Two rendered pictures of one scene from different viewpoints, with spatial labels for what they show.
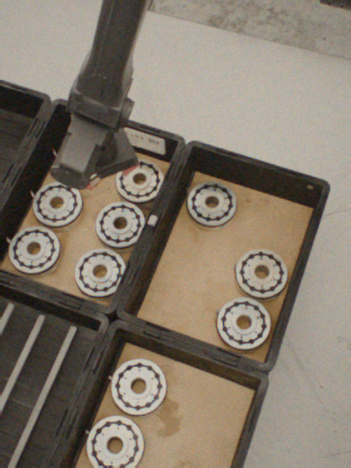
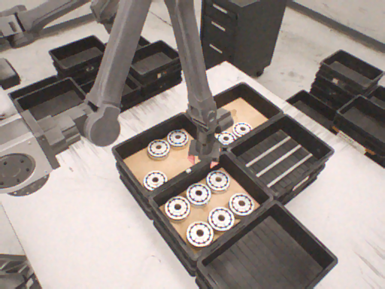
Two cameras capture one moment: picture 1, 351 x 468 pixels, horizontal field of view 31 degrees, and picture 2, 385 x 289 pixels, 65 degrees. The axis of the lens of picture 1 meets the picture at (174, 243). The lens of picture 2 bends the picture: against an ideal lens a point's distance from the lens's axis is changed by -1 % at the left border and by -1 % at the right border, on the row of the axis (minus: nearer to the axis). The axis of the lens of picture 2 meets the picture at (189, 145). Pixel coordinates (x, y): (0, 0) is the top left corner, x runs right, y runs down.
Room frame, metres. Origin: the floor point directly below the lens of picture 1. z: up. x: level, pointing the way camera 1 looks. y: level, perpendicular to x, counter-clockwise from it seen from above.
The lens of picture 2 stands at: (1.13, 0.36, 1.95)
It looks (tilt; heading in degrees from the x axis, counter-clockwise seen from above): 50 degrees down; 207
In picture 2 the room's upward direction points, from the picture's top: 3 degrees clockwise
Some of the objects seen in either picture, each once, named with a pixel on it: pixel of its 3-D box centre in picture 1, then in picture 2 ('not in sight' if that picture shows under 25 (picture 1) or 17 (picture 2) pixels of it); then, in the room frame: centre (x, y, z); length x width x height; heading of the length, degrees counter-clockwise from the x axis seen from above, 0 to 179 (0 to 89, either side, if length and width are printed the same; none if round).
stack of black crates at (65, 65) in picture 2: not in sight; (86, 74); (-0.28, -1.36, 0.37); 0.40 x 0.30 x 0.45; 159
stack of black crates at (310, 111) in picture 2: not in sight; (307, 120); (-0.83, 0.41, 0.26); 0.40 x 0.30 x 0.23; 69
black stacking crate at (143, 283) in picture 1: (225, 259); (168, 157); (0.44, -0.10, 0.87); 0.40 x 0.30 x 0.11; 156
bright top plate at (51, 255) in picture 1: (34, 249); (241, 204); (0.49, 0.28, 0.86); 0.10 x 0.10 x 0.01
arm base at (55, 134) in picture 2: not in sight; (56, 134); (0.88, -0.10, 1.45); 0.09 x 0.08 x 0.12; 69
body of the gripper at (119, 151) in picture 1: (98, 145); (204, 144); (0.53, 0.11, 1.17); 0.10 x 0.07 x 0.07; 110
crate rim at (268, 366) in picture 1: (227, 249); (167, 150); (0.44, -0.10, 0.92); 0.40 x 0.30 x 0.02; 156
